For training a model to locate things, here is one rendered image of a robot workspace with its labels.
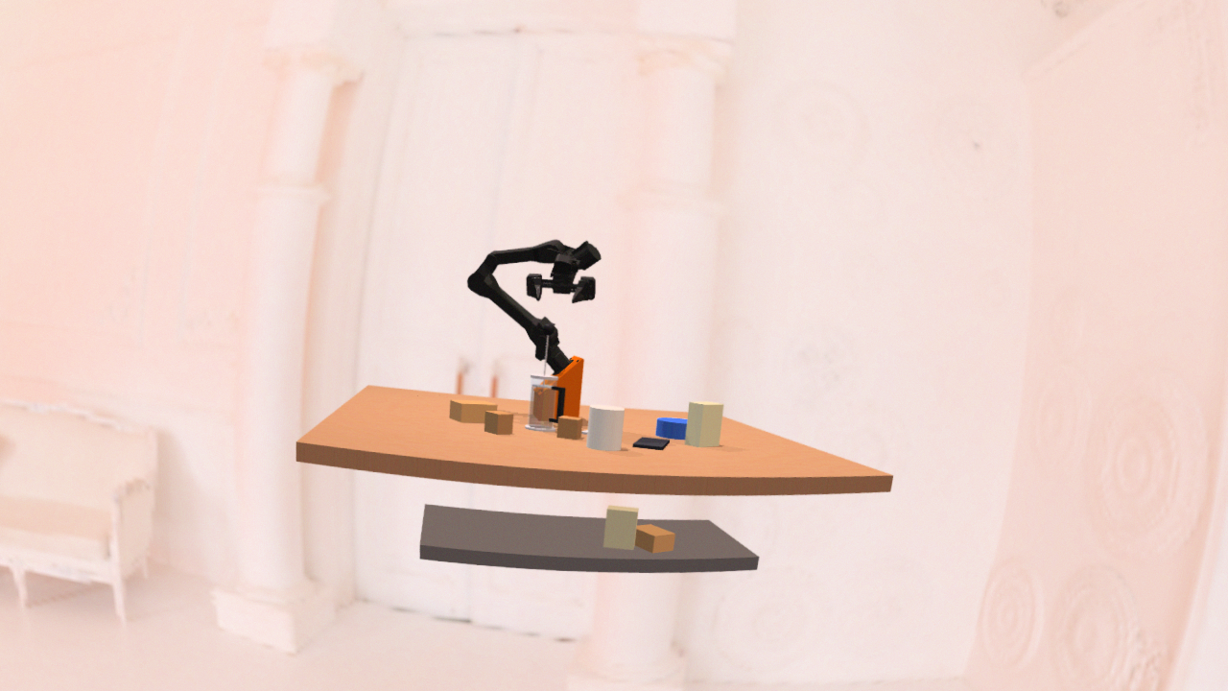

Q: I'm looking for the blue cylinder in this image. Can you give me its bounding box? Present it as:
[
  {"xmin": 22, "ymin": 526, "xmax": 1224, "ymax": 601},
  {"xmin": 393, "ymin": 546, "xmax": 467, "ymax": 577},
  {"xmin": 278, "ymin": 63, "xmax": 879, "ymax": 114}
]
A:
[{"xmin": 655, "ymin": 417, "xmax": 688, "ymax": 439}]

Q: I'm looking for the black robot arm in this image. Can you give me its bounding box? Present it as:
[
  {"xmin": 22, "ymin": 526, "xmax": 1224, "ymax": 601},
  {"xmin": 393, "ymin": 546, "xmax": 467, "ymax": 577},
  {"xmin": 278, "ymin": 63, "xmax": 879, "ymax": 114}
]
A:
[{"xmin": 467, "ymin": 239, "xmax": 602, "ymax": 376}]

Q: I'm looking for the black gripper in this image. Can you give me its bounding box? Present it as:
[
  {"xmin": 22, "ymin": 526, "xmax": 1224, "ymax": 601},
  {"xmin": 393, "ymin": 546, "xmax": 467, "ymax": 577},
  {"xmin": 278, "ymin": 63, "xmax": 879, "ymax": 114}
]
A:
[{"xmin": 526, "ymin": 274, "xmax": 596, "ymax": 303}]

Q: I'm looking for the dark grey flat shelf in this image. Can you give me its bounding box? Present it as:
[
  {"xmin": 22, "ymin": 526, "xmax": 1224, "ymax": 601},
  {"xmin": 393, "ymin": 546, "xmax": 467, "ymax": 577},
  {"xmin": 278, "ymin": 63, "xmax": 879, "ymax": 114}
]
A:
[{"xmin": 419, "ymin": 504, "xmax": 760, "ymax": 573}]

